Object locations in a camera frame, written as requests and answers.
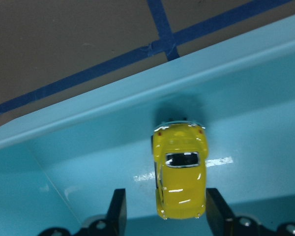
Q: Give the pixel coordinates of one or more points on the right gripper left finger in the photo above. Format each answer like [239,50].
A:
[113,223]

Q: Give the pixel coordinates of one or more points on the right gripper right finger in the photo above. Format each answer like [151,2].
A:
[223,222]

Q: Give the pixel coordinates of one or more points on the yellow beetle toy car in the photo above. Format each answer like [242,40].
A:
[180,149]

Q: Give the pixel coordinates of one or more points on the teal plastic bin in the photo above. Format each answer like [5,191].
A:
[60,165]

